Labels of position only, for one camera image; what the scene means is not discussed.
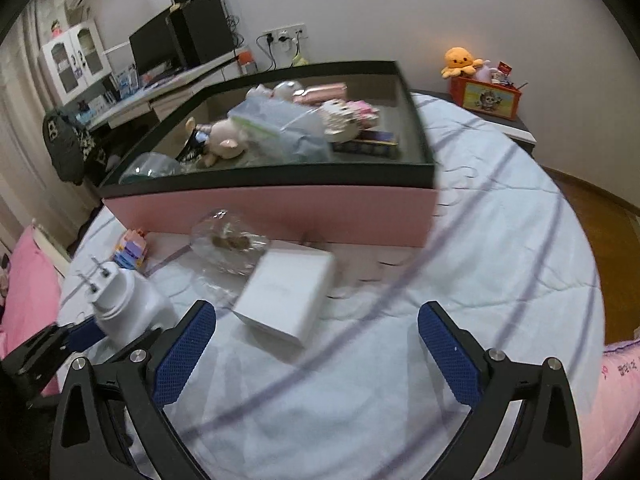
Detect white desk with drawers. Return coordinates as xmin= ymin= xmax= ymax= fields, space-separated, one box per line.
xmin=87 ymin=50 xmax=251 ymax=131

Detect dark printed box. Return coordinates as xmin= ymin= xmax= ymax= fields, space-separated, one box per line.
xmin=332 ymin=130 xmax=400 ymax=158

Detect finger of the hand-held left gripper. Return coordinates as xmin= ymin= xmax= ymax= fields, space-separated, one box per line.
xmin=62 ymin=316 xmax=107 ymax=354

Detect transparent plastic box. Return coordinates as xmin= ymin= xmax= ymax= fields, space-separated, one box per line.
xmin=227 ymin=97 xmax=333 ymax=163

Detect white bed frame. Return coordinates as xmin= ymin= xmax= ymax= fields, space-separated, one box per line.
xmin=30 ymin=219 xmax=73 ymax=276

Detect white round plush toy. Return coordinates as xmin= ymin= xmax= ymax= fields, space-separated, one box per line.
xmin=245 ymin=80 xmax=306 ymax=103

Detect white striped quilt bed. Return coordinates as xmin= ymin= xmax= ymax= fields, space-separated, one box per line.
xmin=55 ymin=95 xmax=606 ymax=480

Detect rose gold case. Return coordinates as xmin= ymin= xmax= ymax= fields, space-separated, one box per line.
xmin=292 ymin=82 xmax=348 ymax=106

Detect black power cable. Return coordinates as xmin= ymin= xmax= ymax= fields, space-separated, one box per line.
xmin=257 ymin=35 xmax=276 ymax=71

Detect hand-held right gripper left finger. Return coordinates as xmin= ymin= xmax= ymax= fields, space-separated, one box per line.
xmin=50 ymin=300 xmax=218 ymax=480

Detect pink blanket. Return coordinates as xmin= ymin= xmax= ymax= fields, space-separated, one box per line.
xmin=0 ymin=225 xmax=63 ymax=396

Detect white glass-door cabinet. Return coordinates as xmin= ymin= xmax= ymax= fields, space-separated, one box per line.
xmin=40 ymin=20 xmax=113 ymax=106

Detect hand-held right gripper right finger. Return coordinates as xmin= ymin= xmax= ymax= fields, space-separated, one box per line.
xmin=417 ymin=301 xmax=583 ymax=480

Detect white plug-in device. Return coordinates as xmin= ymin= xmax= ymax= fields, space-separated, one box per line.
xmin=79 ymin=256 xmax=178 ymax=348

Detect pink printed pillow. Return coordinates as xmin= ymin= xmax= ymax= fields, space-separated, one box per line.
xmin=582 ymin=337 xmax=640 ymax=480

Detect small pastel toy blocks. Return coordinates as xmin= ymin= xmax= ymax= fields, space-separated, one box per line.
xmin=111 ymin=229 xmax=150 ymax=270

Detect clear plastic bag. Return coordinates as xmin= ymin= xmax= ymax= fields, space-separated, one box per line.
xmin=190 ymin=208 xmax=273 ymax=276

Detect cream curtain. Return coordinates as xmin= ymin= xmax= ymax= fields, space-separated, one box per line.
xmin=0 ymin=0 xmax=66 ymax=241

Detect red toy box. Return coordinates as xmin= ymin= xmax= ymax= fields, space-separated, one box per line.
xmin=449 ymin=74 xmax=526 ymax=121

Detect pink box with black rim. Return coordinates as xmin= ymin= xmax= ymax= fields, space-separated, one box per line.
xmin=97 ymin=60 xmax=441 ymax=248

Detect black computer monitor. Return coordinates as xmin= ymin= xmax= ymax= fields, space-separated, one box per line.
xmin=128 ymin=10 xmax=183 ymax=76

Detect black striped packet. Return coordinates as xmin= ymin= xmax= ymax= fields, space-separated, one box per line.
xmin=177 ymin=117 xmax=211 ymax=163

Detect white wall socket strip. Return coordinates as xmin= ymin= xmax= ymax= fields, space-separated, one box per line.
xmin=257 ymin=22 xmax=306 ymax=43

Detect pink block toy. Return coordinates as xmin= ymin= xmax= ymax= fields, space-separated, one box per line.
xmin=320 ymin=99 xmax=383 ymax=142

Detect large black speaker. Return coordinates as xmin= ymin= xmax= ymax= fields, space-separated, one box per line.
xmin=166 ymin=0 xmax=236 ymax=68

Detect orange octopus plush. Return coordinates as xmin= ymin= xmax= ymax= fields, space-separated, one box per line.
xmin=441 ymin=47 xmax=485 ymax=80

